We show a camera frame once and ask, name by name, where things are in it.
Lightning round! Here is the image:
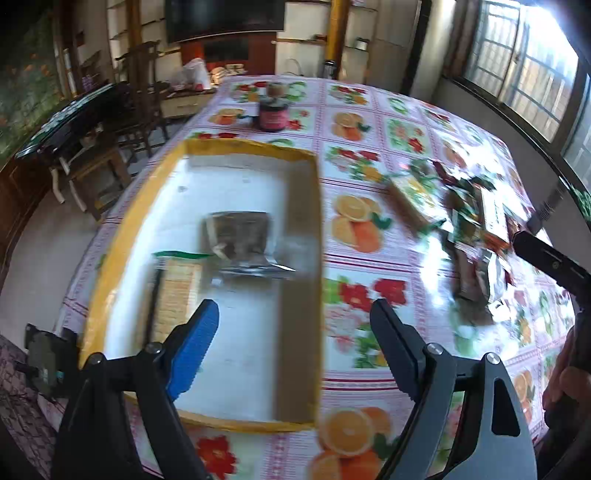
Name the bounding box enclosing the cracker pack with black stripe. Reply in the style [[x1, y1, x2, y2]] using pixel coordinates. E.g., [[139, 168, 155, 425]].
[[136, 250, 209, 347]]

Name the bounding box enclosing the silver foil snack pack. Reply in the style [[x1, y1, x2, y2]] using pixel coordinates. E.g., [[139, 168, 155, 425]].
[[205, 211, 296, 279]]

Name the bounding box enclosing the large orange cracker box pack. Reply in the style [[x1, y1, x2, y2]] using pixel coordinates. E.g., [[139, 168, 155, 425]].
[[477, 187, 510, 250]]

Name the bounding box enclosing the yellow green cracker pack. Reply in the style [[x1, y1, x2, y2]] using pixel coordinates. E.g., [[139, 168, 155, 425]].
[[387, 174, 448, 235]]

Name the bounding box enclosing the person's right hand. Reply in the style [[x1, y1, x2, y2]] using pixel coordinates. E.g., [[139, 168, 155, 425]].
[[543, 323, 590, 429]]

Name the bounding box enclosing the yellow cardboard tray box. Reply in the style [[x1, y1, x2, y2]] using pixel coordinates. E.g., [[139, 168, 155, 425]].
[[81, 138, 324, 433]]

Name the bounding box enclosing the small grey motor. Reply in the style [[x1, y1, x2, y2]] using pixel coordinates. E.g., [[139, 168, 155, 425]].
[[14, 324, 79, 400]]

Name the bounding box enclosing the floral fruit tablecloth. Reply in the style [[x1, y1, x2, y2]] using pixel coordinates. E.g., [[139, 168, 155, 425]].
[[55, 75, 578, 480]]

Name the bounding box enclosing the wooden stool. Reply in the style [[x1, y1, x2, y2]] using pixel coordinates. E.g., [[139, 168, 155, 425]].
[[49, 143, 132, 223]]

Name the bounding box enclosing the window with grille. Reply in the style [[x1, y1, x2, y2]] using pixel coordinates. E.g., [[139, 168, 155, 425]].
[[444, 1, 590, 172]]

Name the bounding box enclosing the black piano table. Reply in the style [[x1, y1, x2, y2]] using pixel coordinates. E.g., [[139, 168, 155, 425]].
[[14, 83, 128, 161]]

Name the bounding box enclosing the dark jar with pink label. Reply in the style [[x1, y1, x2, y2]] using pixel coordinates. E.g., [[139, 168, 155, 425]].
[[257, 82, 290, 133]]

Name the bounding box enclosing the dark wooden chair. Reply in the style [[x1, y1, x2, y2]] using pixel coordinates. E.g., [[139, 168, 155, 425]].
[[115, 41, 169, 159]]

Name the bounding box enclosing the white plastic bag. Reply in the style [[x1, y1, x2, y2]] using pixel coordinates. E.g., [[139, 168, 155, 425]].
[[169, 58, 211, 91]]

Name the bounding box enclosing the floral wall painting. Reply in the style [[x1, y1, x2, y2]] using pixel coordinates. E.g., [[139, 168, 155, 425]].
[[1, 13, 64, 162]]

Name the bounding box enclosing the wall television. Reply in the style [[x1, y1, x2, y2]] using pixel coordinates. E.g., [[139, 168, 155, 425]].
[[164, 0, 286, 43]]

